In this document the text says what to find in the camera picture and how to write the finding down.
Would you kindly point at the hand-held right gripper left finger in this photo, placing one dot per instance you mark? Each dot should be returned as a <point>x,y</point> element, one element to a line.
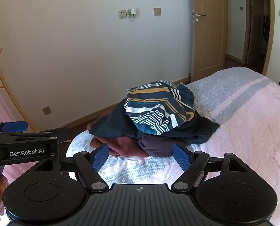
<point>100,158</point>

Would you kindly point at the hallway door frame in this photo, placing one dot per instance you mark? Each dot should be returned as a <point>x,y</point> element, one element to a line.
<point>272,28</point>

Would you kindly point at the white plug adapter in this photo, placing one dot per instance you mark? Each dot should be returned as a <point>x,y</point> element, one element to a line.
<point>132,13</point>

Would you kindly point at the pink cloth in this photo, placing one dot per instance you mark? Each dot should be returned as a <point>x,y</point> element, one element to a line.
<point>0,98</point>

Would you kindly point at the bed with pink blanket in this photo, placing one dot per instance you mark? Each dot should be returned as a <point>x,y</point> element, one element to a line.
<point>248,122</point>

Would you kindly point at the dark grey garment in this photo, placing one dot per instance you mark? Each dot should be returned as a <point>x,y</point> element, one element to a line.
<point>156,147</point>

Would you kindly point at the tan wall switch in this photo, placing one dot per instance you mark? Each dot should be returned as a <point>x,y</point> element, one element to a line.
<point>157,11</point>

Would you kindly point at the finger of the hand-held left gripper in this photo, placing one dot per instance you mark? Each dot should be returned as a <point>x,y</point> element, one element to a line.
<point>14,126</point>
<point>55,134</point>

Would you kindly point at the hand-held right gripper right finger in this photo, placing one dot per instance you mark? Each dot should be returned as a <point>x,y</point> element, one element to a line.
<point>182,157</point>

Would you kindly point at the tan wooden door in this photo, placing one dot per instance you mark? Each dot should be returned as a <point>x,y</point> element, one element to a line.
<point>210,40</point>

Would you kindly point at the small tan wall socket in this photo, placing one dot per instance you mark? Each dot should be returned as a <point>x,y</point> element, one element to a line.
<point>46,111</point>

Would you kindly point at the maroon garment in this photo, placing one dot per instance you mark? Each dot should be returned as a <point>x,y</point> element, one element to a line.
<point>123,147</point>

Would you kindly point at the wooden coat rack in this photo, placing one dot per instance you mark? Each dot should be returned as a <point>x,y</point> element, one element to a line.
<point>11,94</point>

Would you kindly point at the dark teal garment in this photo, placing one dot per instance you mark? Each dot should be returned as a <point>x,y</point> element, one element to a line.
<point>116,124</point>

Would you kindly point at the striped navy yellow shirt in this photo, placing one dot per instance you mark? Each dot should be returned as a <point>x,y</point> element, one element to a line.
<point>151,108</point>

